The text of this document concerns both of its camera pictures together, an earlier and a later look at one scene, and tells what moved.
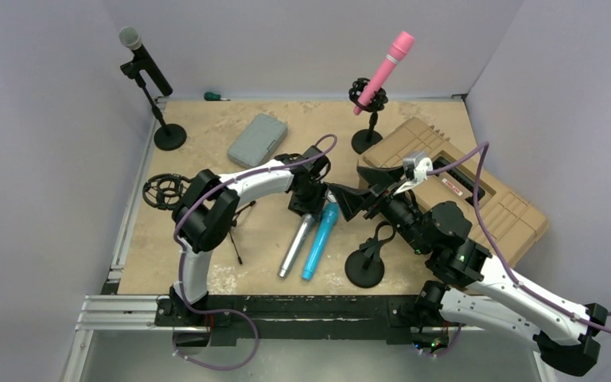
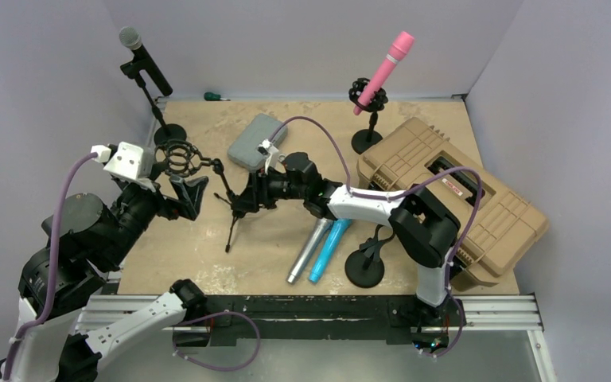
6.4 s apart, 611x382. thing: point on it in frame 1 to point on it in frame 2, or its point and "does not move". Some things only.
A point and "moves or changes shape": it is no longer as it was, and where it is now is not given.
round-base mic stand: [364, 267] does not move
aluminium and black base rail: [203, 320] does not move
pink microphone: [397, 50] does not move
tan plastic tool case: [499, 214] does not move
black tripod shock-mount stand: [172, 191] moves or changes shape
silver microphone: [296, 243] to [321, 228]
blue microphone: [329, 216] to [334, 236]
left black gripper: [313, 206] to [188, 193]
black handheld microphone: [131, 37] does not move
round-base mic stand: [169, 137] does not move
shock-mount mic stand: [364, 140] does not move
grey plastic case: [257, 141] does not move
